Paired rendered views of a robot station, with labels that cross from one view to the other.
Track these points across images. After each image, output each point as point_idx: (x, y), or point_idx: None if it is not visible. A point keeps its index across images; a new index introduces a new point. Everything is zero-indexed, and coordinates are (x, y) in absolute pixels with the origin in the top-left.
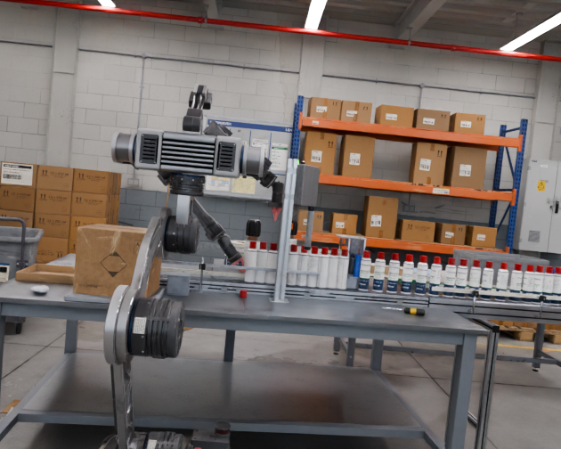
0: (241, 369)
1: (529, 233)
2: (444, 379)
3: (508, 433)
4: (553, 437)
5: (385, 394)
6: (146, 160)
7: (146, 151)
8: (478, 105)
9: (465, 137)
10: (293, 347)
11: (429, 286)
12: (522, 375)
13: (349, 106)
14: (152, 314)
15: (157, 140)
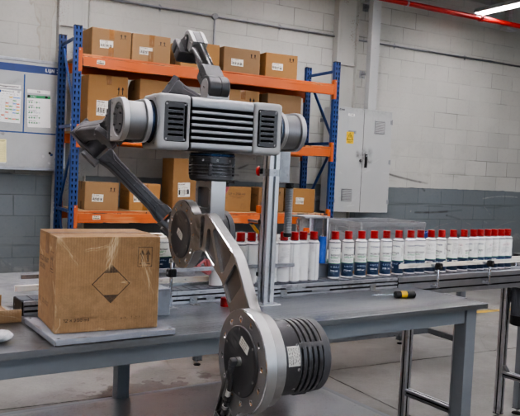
0: (150, 404)
1: (342, 192)
2: (332, 371)
3: (435, 413)
4: (472, 407)
5: (329, 397)
6: (172, 138)
7: (172, 125)
8: (277, 43)
9: (279, 82)
10: (141, 366)
11: (393, 264)
12: (394, 351)
13: (142, 41)
14: (302, 338)
15: (184, 109)
